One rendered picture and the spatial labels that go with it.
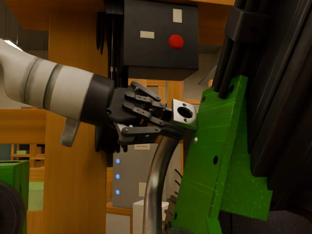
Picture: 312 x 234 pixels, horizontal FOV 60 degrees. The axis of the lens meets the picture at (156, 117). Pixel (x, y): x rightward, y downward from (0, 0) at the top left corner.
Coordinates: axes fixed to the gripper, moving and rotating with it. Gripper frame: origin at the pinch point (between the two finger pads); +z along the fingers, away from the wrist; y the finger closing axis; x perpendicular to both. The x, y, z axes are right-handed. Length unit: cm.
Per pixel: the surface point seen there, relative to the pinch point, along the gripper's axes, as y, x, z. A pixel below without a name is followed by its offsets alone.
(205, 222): -17.5, -2.1, 2.5
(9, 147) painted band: 645, 845, -292
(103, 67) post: 25.1, 9.6, -14.0
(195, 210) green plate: -14.4, 0.7, 2.8
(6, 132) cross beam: 15.8, 30.8, -32.5
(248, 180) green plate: -12.4, -4.9, 7.4
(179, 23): 26.6, -6.3, -0.7
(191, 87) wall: 856, 487, 291
